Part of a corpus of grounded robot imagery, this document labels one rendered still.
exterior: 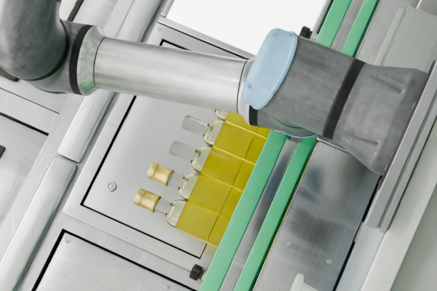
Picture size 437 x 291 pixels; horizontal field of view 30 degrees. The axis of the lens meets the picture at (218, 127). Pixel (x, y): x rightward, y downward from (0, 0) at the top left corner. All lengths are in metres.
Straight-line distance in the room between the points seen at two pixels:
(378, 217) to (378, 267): 0.07
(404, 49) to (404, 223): 0.39
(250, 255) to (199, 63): 0.37
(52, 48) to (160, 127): 0.57
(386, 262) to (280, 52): 0.31
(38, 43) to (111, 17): 0.67
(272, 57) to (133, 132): 0.73
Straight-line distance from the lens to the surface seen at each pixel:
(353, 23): 1.66
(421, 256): 1.09
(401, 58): 1.33
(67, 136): 1.80
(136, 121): 1.78
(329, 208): 1.44
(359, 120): 1.07
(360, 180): 1.45
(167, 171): 1.60
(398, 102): 1.06
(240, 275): 1.44
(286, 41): 1.11
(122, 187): 1.75
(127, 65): 1.29
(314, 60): 1.09
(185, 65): 1.27
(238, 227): 1.45
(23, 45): 1.24
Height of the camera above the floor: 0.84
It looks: 8 degrees up
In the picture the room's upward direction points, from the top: 67 degrees counter-clockwise
